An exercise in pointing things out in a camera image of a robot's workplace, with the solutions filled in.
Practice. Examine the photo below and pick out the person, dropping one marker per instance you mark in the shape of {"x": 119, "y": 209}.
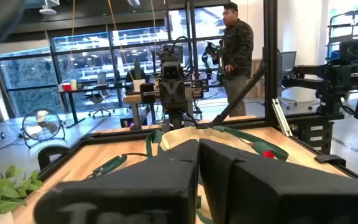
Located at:
{"x": 238, "y": 46}

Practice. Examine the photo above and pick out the black neighbouring robot arm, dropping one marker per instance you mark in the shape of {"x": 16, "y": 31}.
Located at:
{"x": 331, "y": 81}

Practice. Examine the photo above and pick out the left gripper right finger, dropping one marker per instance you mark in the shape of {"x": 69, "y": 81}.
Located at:
{"x": 275, "y": 193}

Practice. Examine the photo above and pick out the black cabinet with white labels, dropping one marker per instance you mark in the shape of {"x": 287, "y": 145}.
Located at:
{"x": 306, "y": 133}

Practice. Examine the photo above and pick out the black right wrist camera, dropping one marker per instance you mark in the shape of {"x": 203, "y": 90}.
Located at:
{"x": 172, "y": 71}

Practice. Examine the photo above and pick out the cream green gardening bag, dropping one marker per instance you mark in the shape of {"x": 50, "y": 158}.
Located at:
{"x": 191, "y": 133}

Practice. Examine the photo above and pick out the silver aluminium bracket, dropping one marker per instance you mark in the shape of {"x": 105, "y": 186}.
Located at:
{"x": 281, "y": 118}

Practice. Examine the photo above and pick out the black aluminium table frame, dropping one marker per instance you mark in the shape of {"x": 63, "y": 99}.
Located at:
{"x": 270, "y": 62}

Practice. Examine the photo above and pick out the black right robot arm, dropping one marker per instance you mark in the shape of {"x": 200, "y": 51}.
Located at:
{"x": 174, "y": 116}

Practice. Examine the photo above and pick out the black office desk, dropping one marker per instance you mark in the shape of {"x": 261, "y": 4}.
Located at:
{"x": 72, "y": 109}

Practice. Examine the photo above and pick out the black green handheld device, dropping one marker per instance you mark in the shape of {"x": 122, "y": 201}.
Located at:
{"x": 211, "y": 51}

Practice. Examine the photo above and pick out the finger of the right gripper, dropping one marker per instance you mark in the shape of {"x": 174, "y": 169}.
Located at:
{"x": 166, "y": 96}
{"x": 179, "y": 96}

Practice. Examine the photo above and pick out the red black gardening glove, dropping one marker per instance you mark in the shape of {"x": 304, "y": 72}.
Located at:
{"x": 268, "y": 154}

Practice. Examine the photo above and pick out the black floor fan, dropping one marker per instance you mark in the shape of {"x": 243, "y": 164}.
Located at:
{"x": 40, "y": 116}

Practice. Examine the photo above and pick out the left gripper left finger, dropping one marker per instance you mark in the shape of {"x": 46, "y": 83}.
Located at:
{"x": 135, "y": 186}

